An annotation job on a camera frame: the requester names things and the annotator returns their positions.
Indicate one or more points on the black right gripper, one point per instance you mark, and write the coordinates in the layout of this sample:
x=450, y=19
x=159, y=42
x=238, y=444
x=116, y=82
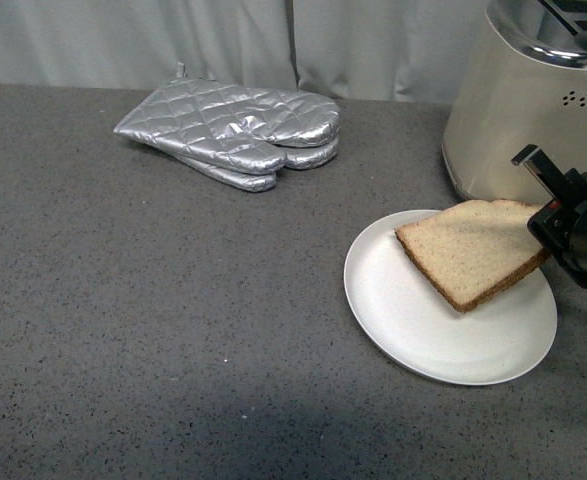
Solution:
x=561, y=225

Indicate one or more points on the slice of brown bread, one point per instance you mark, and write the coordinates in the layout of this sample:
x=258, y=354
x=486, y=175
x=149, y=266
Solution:
x=475, y=250

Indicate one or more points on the beige two-slot toaster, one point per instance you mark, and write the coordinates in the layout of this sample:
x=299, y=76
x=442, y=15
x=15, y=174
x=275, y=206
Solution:
x=526, y=83

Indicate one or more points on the grey curtain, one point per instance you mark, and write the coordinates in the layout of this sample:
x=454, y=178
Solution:
x=376, y=50

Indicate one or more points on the white round plate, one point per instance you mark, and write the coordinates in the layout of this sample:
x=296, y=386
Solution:
x=405, y=316

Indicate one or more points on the lower silver quilted oven mitt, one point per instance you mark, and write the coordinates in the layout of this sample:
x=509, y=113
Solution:
x=253, y=177

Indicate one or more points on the silver quilted oven mitt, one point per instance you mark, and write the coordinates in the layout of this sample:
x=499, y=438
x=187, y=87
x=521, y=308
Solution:
x=253, y=177
x=248, y=130

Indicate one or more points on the upper silver quilted oven mitt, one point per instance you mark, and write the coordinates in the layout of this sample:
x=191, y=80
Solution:
x=248, y=130

